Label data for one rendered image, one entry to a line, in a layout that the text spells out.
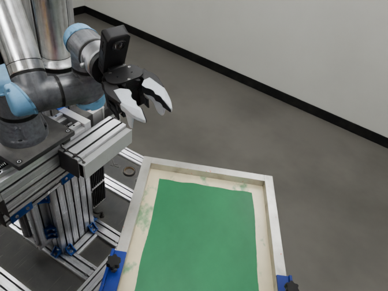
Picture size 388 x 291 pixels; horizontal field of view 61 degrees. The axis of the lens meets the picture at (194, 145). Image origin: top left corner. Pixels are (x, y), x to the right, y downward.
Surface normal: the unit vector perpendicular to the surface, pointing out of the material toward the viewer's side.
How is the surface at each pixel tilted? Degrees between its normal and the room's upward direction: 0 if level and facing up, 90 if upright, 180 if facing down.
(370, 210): 0
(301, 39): 90
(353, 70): 90
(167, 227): 0
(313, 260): 0
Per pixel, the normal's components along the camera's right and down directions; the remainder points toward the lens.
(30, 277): 0.14, -0.75
